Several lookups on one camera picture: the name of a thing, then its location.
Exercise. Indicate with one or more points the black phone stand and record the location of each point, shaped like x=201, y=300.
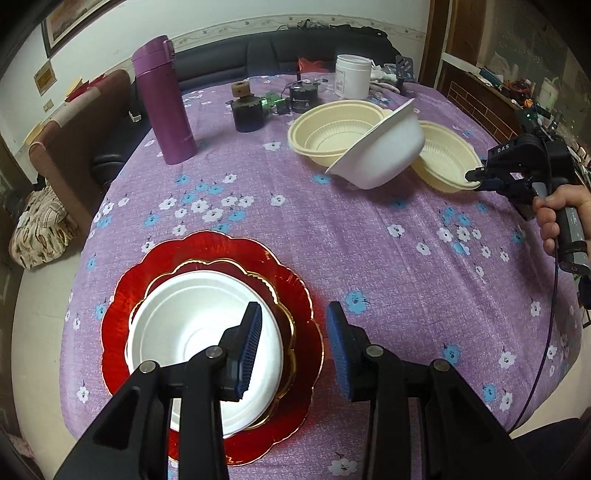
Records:
x=404, y=69

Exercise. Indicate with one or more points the cluttered wooden sideboard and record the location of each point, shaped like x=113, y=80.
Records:
x=480, y=92

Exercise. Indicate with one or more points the white foam bowl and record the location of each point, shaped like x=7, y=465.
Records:
x=383, y=152
x=194, y=318

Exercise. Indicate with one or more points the small red gold-rimmed plate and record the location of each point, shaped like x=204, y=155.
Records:
x=217, y=267

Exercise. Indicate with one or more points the black leather sofa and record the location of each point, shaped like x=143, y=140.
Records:
x=231, y=55

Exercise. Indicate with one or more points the person's right hand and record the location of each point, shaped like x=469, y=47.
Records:
x=568, y=196

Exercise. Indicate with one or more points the red plastic bag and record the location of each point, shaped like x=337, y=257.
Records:
x=311, y=65

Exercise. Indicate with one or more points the yellow wall plaque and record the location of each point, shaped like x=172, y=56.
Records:
x=45, y=77

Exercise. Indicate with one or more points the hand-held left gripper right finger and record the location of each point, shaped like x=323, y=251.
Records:
x=339, y=350

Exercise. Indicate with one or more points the wall socket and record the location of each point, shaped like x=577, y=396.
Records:
x=48, y=105

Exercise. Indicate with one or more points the cream plastic bowl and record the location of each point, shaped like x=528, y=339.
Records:
x=332, y=134
x=445, y=157

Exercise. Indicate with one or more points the black round device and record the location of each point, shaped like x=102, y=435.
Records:
x=304, y=97

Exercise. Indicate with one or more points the white work gloves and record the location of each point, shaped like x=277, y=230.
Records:
x=383, y=76

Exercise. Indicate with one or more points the large red glass plate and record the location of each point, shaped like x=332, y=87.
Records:
x=134, y=281

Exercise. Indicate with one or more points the green circuit board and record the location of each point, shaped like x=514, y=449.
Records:
x=274, y=102

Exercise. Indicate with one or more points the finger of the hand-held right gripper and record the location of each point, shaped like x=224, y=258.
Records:
x=493, y=185
x=478, y=175

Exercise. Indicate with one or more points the dark jar with cork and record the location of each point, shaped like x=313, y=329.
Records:
x=247, y=113

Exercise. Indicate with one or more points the framed wall painting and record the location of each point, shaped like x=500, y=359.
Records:
x=74, y=21

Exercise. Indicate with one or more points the brown armchair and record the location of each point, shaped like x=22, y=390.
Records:
x=69, y=147

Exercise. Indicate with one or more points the wooden cabinet with glass doors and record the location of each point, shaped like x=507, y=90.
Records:
x=11, y=194

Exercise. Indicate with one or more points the person's dark clothing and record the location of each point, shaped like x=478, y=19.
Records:
x=549, y=452

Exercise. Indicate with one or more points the white plastic jar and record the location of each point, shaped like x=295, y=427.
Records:
x=352, y=76

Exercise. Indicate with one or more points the purple thermos bottle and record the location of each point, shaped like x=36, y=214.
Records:
x=164, y=106

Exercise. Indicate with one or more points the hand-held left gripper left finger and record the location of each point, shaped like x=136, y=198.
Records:
x=249, y=350

